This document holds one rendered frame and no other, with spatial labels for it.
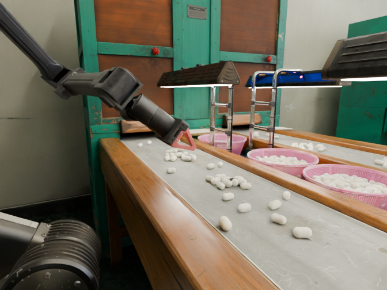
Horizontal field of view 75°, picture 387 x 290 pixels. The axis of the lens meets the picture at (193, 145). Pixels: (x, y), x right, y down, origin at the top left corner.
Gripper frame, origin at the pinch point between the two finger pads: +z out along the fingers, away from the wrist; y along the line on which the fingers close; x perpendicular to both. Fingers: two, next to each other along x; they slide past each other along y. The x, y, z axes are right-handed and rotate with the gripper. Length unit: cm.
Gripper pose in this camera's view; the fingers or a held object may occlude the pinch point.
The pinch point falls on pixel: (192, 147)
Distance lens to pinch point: 68.6
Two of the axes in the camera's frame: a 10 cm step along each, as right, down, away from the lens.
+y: -4.4, -1.8, 8.8
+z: 7.0, 5.4, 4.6
